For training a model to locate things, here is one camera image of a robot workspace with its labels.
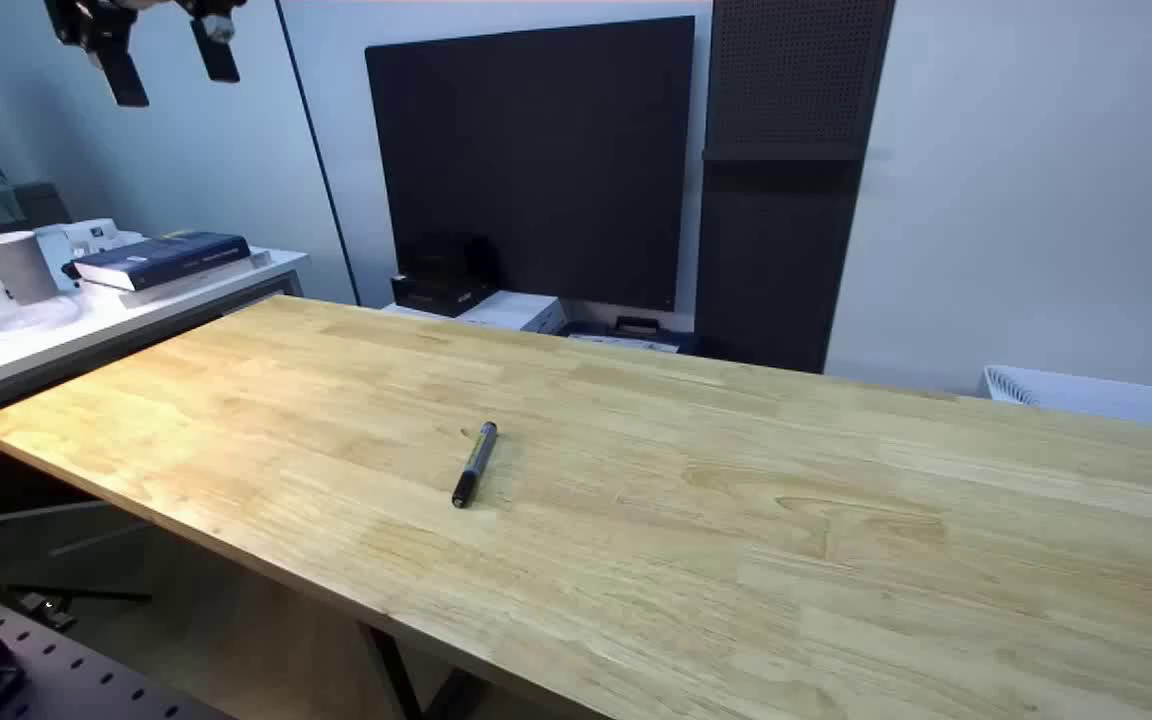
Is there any black marker pen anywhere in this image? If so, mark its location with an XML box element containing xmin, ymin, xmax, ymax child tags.
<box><xmin>447</xmin><ymin>418</ymin><xmax>503</xmax><ymax>513</ymax></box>

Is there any large black monitor screen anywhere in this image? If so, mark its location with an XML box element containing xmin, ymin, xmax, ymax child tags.
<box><xmin>360</xmin><ymin>11</ymin><xmax>699</xmax><ymax>321</ymax></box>

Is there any black perforated mounting board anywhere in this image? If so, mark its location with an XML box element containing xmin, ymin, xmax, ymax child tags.
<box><xmin>0</xmin><ymin>586</ymin><xmax>226</xmax><ymax>720</ymax></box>

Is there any dark blue hardcover book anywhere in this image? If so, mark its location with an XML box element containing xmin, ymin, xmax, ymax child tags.
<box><xmin>70</xmin><ymin>227</ymin><xmax>260</xmax><ymax>295</ymax></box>

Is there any grey cylindrical cup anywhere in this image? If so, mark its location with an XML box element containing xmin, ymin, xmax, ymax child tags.
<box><xmin>0</xmin><ymin>227</ymin><xmax>64</xmax><ymax>309</ymax></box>

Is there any dark brown tall panel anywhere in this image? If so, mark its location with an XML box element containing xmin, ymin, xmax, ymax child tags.
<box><xmin>687</xmin><ymin>0</ymin><xmax>898</xmax><ymax>376</ymax></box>

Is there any white flat box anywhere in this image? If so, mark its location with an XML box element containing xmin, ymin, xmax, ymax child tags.
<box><xmin>452</xmin><ymin>290</ymin><xmax>571</xmax><ymax>336</ymax></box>

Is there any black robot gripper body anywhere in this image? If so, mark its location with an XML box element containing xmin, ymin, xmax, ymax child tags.
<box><xmin>38</xmin><ymin>0</ymin><xmax>257</xmax><ymax>49</ymax></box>

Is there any white plastic bin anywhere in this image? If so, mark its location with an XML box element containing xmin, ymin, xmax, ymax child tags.
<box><xmin>974</xmin><ymin>362</ymin><xmax>1152</xmax><ymax>442</ymax></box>

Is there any white side table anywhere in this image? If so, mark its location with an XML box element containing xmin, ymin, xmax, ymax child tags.
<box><xmin>0</xmin><ymin>242</ymin><xmax>311</xmax><ymax>434</ymax></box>

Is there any thin black wall cable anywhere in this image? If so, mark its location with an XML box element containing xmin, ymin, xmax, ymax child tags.
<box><xmin>270</xmin><ymin>0</ymin><xmax>363</xmax><ymax>309</ymax></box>

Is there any black monitor stand base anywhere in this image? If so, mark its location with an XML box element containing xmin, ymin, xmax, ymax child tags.
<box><xmin>389</xmin><ymin>235</ymin><xmax>499</xmax><ymax>321</ymax></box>

